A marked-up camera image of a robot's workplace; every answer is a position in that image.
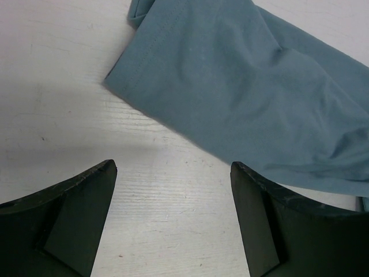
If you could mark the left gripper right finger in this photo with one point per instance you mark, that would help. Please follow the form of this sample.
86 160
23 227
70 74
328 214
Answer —
287 234

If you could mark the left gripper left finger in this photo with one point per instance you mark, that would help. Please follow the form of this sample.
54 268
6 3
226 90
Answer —
57 230

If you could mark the blue t shirt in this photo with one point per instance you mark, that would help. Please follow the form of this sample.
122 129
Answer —
246 86

